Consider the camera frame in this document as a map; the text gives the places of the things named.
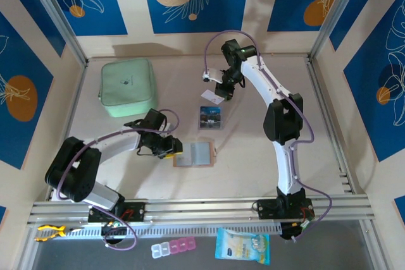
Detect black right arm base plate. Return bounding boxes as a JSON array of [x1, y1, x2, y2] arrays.
[[255, 198, 315, 220]]

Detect aluminium table side rail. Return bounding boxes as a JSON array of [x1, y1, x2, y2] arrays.
[[306, 56, 363, 195], [46, 59, 90, 202]]

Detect white credit card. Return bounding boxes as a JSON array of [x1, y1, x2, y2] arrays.
[[201, 90, 224, 105]]

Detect black cable adapter box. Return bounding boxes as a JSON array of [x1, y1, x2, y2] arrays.
[[100, 220, 127, 246], [280, 221, 306, 242]]

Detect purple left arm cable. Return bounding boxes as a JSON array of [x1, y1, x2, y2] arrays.
[[56, 109, 180, 252]]

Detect slotted grey cable duct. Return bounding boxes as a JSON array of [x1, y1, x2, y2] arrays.
[[65, 222, 283, 240]]

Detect aluminium frame post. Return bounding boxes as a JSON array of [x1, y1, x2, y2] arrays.
[[309, 0, 370, 62], [23, 0, 89, 68]]

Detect pink and white pill organizer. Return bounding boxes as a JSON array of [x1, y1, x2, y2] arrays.
[[151, 236, 197, 260]]

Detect yellow handled pliers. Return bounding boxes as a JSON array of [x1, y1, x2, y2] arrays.
[[34, 224, 82, 242]]

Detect dark blue credit card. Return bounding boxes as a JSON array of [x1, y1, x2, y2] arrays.
[[200, 106, 222, 116]]

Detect mint green zip pouch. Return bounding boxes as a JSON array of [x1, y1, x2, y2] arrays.
[[96, 58, 159, 118]]

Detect dark Visa credit card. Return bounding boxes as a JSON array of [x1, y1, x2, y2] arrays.
[[199, 114, 223, 129]]

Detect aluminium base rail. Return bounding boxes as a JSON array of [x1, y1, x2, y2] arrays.
[[27, 194, 376, 227]]

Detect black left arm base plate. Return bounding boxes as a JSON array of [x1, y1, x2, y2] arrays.
[[87, 199, 147, 223]]

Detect blue wet wipes packet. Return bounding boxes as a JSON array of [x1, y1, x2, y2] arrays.
[[215, 227, 271, 266]]

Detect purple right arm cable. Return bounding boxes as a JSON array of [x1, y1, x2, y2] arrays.
[[204, 30, 333, 242]]

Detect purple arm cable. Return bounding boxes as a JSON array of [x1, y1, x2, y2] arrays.
[[56, 109, 180, 252], [204, 30, 333, 242]]

